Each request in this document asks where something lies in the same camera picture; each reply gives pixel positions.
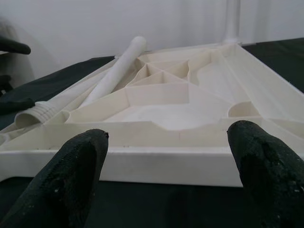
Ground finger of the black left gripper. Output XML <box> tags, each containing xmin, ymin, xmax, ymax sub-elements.
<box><xmin>0</xmin><ymin>97</ymin><xmax>36</xmax><ymax>113</ymax></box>
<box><xmin>0</xmin><ymin>35</ymin><xmax>32</xmax><ymax>55</ymax></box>

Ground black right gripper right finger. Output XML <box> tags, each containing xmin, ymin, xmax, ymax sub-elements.
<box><xmin>227</xmin><ymin>120</ymin><xmax>304</xmax><ymax>228</ymax></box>

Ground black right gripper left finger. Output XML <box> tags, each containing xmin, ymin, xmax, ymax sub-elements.
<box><xmin>0</xmin><ymin>128</ymin><xmax>110</xmax><ymax>228</ymax></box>

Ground white plastic children table top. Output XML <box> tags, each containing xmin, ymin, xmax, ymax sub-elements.
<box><xmin>0</xmin><ymin>42</ymin><xmax>304</xmax><ymax>189</ymax></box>

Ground black tablecloth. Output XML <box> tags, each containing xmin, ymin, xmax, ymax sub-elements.
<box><xmin>0</xmin><ymin>37</ymin><xmax>304</xmax><ymax>228</ymax></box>

